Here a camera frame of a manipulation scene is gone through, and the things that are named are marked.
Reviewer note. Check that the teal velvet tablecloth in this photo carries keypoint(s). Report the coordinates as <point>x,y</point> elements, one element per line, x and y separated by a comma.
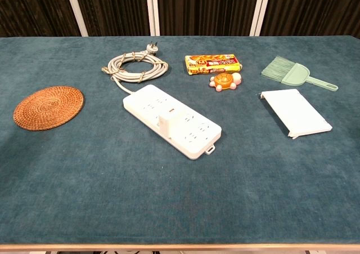
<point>140,195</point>

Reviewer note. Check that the green hand brush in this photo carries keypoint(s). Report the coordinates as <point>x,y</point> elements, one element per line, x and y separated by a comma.
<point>292,75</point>

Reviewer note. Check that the yellow orange snack package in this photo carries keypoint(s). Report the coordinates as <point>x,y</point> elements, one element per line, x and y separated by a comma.
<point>213,64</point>

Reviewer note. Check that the white plug adapter cube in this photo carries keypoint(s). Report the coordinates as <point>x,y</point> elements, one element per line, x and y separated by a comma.
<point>165,124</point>

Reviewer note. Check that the white multi-outlet power strip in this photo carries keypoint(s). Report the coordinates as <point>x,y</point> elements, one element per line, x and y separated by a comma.
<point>197,137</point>

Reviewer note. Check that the white partition post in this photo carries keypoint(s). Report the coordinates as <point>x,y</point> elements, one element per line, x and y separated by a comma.
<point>260,9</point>
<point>152,9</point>
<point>76,9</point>

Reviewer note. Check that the orange turtle toy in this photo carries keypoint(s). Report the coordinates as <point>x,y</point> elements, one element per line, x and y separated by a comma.
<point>223,80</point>

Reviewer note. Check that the round woven rattan coaster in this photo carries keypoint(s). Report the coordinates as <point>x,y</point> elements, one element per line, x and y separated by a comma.
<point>47,109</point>

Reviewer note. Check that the white plastic shelf rack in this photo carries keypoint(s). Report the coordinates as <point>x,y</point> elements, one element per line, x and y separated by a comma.
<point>295,113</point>

